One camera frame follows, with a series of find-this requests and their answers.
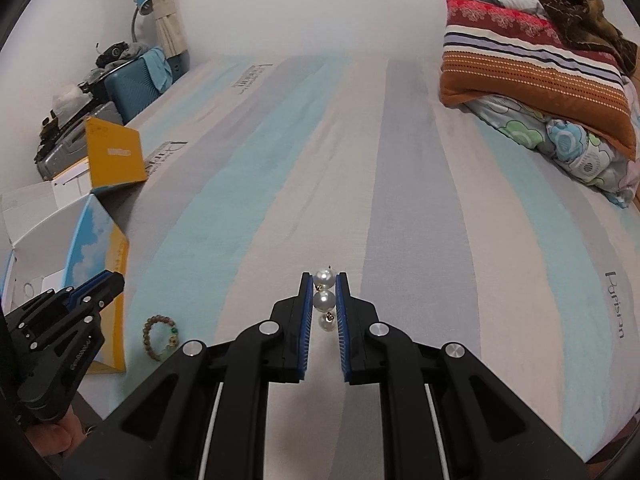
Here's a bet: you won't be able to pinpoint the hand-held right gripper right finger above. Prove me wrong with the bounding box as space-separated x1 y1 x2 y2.
336 271 590 480

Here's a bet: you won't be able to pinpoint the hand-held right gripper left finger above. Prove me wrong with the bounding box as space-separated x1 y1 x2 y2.
62 271 316 480

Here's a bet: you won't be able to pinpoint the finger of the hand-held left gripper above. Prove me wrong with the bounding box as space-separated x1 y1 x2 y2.
70 272 126 322
50 270 112 303

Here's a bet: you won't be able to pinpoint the white pearl earrings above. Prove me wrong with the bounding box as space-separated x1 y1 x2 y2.
311 265 338 333

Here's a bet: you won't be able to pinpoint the white cardboard box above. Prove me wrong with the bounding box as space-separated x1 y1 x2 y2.
0 117 148 376

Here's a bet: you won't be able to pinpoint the brown green bead bracelet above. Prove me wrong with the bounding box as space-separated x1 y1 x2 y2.
141 314 182 363

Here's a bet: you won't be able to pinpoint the person's left hand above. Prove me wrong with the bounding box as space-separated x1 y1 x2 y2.
22 402 87 461

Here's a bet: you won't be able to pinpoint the grey suitcase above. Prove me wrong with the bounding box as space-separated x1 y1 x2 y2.
35 102 123 181

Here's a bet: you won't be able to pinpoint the black items on suitcase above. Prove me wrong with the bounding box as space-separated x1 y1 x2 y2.
34 107 91 161

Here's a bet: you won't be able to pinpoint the striped bed sheet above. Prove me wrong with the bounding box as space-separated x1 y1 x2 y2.
75 52 640 480

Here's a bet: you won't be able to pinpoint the blue suitcase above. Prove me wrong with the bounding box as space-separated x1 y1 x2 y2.
102 50 173 126

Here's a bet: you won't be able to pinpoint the light blue cloth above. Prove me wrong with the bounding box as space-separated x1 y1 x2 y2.
142 47 173 93

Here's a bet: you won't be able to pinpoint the dark clothes heap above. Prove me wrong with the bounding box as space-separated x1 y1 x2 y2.
95 42 151 68

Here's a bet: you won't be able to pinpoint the blue desk lamp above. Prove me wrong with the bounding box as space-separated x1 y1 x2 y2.
131 0 153 43

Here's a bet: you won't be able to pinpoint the floral quilt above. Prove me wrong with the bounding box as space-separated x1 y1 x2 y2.
465 95 640 208

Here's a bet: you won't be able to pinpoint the beige curtain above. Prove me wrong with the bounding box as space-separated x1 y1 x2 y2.
140 0 190 58

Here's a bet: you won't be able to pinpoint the striped orange pillow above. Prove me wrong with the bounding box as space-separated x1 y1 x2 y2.
440 0 638 161

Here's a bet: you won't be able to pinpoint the brown fur blanket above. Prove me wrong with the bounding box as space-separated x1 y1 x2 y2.
520 0 638 78

